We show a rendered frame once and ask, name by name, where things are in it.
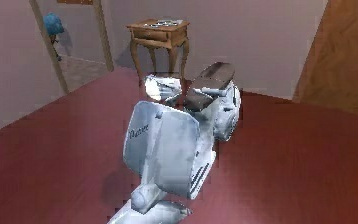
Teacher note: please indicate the white motor scooter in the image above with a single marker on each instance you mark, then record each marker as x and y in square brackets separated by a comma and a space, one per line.
[167, 146]

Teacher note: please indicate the brown wooden side table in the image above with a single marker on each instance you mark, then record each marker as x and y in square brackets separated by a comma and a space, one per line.
[160, 35]

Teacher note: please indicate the grey items on table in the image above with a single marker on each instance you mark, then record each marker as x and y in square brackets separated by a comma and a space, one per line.
[163, 23]

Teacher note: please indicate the blue house plant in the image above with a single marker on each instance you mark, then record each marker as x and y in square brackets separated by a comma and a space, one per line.
[53, 25]

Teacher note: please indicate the brown wooden room door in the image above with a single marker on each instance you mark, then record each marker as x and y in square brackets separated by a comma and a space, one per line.
[340, 56]

